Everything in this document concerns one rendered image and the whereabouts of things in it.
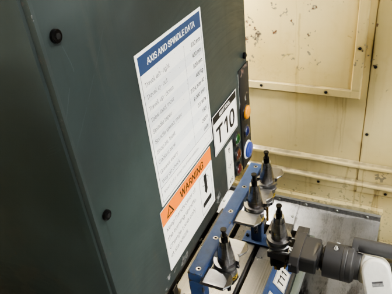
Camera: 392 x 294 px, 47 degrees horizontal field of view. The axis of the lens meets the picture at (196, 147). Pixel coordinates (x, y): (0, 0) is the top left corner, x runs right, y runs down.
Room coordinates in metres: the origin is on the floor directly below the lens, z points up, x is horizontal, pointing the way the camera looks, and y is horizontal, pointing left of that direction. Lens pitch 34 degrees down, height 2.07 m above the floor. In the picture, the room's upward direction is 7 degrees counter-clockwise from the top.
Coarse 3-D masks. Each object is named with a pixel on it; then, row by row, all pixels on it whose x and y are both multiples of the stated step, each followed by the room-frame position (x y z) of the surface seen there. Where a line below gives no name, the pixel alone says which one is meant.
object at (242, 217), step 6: (240, 210) 0.94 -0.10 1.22; (240, 216) 0.92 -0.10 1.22; (246, 216) 0.92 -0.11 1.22; (252, 216) 0.91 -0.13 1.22; (258, 216) 0.91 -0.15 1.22; (234, 222) 0.90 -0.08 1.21; (240, 222) 0.90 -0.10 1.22; (246, 222) 0.89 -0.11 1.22; (252, 222) 0.89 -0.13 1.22; (258, 222) 0.89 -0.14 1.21
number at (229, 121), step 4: (232, 104) 0.64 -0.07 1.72; (232, 108) 0.64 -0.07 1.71; (228, 112) 0.62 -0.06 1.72; (232, 112) 0.64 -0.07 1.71; (224, 116) 0.61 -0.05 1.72; (228, 116) 0.62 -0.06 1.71; (232, 116) 0.64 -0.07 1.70; (224, 120) 0.61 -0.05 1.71; (228, 120) 0.62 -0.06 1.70; (232, 120) 0.64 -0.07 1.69; (224, 124) 0.61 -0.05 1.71; (228, 124) 0.62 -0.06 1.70; (232, 124) 0.64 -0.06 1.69; (224, 128) 0.61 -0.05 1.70; (228, 128) 0.62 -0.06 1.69; (232, 128) 0.64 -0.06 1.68; (224, 132) 0.61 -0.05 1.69; (228, 132) 0.62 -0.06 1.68; (224, 136) 0.60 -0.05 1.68; (224, 140) 0.60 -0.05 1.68
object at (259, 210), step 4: (264, 200) 0.96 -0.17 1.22; (244, 204) 0.96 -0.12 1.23; (264, 204) 0.95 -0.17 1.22; (244, 208) 0.95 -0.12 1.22; (248, 208) 0.94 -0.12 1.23; (252, 208) 0.94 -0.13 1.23; (256, 208) 0.93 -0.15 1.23; (260, 208) 0.93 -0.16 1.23; (264, 208) 0.95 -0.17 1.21; (252, 212) 0.93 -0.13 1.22; (256, 212) 0.93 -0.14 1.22; (260, 212) 0.93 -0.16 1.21
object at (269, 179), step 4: (264, 164) 1.04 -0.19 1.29; (268, 164) 1.04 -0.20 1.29; (264, 168) 1.04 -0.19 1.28; (268, 168) 1.04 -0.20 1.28; (260, 172) 1.05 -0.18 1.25; (264, 172) 1.04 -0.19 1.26; (268, 172) 1.04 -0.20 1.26; (272, 172) 1.05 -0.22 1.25; (260, 176) 1.05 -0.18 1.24; (264, 176) 1.04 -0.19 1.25; (268, 176) 1.04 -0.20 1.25; (272, 176) 1.04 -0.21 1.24; (260, 180) 1.05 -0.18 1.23; (264, 180) 1.04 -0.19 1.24; (268, 180) 1.03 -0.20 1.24; (272, 180) 1.04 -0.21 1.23
